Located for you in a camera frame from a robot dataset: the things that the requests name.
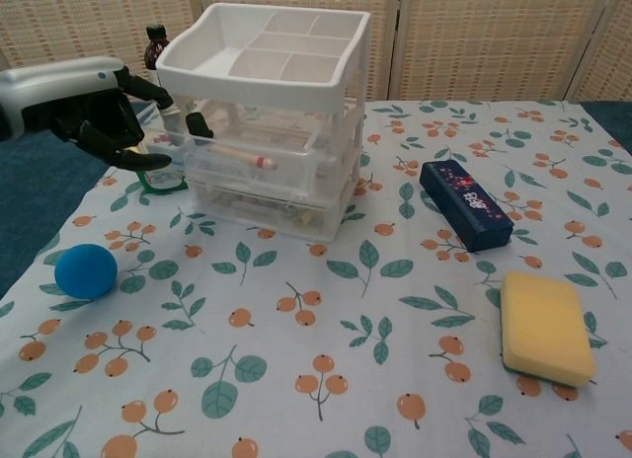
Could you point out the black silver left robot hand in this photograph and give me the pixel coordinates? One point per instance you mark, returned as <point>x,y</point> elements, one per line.
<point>74,83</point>

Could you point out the small bottle red print label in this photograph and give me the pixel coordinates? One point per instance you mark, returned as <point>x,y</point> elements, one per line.
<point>165,141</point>

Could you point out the clear plastic drawer with pen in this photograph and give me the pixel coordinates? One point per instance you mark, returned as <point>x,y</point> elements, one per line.
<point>257,132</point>

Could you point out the white drawer organizer box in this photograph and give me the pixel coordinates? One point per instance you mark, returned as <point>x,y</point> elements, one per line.
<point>276,88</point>

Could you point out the blue pencil case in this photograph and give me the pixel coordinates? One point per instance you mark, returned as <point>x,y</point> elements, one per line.
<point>464,206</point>

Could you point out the dark bottle with white label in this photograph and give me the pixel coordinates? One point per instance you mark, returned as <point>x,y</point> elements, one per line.
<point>157,53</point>

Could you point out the yellow lid green container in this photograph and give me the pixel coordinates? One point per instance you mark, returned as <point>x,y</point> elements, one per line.
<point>160,181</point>

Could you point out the wooden pen red white tip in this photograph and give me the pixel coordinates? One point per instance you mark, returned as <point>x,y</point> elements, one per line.
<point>247,158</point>

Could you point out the blue foam ball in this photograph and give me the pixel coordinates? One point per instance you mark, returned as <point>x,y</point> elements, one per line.
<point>86,273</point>

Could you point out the floral print tablecloth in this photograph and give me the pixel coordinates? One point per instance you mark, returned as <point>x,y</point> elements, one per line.
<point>316,329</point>

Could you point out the woven bamboo folding screen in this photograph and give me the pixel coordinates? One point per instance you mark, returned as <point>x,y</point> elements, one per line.
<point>469,38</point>

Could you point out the yellow sponge green base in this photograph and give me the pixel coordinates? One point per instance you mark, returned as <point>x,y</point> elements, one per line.
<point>543,325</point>

